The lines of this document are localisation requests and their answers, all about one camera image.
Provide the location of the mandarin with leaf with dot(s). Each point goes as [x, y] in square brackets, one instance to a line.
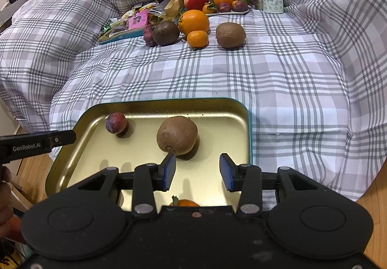
[234, 4]
[208, 9]

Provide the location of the gold foil pouch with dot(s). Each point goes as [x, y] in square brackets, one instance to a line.
[173, 6]

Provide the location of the pile of wrapped snacks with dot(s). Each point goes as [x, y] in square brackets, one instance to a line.
[118, 25]

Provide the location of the large orange with stem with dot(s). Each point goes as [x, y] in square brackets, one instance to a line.
[193, 21]

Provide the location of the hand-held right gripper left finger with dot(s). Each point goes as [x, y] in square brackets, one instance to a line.
[167, 173]

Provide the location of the dark brown kiwi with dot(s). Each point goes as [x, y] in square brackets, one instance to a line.
[165, 33]

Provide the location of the pink snack packet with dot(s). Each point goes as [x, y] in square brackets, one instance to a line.
[138, 20]

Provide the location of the grey plaid blanket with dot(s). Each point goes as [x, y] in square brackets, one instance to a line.
[272, 90]

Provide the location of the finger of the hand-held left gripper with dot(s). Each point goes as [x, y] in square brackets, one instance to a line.
[63, 138]

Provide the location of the gold tin snack tray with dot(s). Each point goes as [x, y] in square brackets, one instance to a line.
[127, 36]

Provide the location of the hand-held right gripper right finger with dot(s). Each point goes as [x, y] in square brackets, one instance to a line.
[226, 173]

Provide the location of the white cabinet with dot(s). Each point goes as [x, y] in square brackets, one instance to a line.
[9, 15]

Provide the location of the person's left hand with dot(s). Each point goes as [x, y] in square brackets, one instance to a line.
[7, 196]

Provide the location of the red apple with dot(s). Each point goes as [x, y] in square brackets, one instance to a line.
[196, 0]

